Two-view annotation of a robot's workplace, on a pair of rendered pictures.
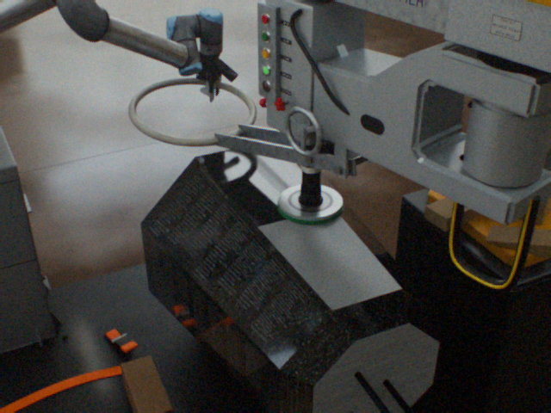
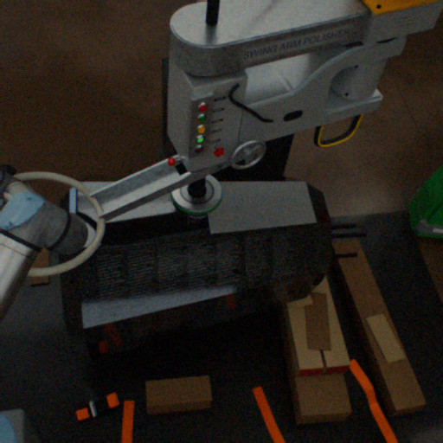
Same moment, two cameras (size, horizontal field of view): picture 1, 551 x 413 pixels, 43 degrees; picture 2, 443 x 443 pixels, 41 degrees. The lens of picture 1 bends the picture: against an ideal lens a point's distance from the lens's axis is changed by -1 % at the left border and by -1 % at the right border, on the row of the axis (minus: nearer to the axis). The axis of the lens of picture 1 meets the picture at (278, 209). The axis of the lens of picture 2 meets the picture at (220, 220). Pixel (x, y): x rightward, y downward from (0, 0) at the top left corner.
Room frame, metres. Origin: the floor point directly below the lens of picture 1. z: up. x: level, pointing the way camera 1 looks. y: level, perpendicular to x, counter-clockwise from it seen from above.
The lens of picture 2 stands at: (1.61, 1.41, 2.83)
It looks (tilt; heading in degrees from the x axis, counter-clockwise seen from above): 54 degrees down; 280
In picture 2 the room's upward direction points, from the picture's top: 9 degrees clockwise
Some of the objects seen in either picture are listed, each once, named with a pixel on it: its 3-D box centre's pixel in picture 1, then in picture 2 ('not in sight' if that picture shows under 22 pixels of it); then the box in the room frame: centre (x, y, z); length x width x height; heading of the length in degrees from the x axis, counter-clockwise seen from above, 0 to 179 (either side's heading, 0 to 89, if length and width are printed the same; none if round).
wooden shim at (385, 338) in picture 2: not in sight; (384, 337); (0.95, -0.10, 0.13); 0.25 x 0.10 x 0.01; 125
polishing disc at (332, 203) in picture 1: (310, 201); (196, 191); (2.00, -0.11, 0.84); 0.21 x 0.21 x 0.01
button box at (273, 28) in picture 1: (269, 52); (199, 125); (1.98, 0.02, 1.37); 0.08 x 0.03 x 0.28; 42
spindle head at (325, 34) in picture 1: (333, 73); (223, 105); (1.94, -0.16, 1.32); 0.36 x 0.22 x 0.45; 42
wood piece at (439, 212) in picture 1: (455, 209); not in sight; (2.01, -0.60, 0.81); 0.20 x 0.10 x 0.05; 125
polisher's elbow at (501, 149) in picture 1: (507, 133); (358, 66); (1.51, -0.54, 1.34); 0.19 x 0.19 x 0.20
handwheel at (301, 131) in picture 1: (312, 128); (243, 147); (1.83, -0.10, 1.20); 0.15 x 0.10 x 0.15; 42
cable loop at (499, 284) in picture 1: (487, 234); (340, 119); (1.50, -0.54, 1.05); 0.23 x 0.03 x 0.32; 42
